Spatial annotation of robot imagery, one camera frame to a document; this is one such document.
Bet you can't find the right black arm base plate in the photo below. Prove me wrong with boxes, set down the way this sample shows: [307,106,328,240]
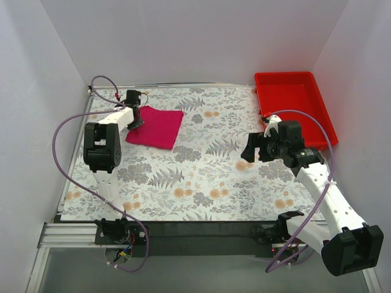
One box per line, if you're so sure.
[250,224,287,244]

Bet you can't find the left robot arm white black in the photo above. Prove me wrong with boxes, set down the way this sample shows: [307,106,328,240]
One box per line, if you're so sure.
[83,90,143,244]

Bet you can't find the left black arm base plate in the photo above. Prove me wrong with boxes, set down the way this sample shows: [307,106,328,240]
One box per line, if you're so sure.
[94,225,147,245]

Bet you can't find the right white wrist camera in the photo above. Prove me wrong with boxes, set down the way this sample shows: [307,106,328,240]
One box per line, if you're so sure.
[261,115,282,137]

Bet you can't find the red plastic bin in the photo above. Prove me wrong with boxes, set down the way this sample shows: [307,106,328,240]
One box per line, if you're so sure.
[254,71,338,150]

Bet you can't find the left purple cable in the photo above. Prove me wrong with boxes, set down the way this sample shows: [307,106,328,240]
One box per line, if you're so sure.
[52,75,150,272]

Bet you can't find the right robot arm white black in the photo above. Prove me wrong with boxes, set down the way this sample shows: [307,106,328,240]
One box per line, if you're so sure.
[241,115,384,276]

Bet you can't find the floral patterned table mat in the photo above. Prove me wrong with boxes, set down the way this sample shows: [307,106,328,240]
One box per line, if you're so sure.
[60,85,343,222]

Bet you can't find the magenta t shirt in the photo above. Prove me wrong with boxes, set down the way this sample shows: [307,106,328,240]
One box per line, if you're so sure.
[125,106,184,150]

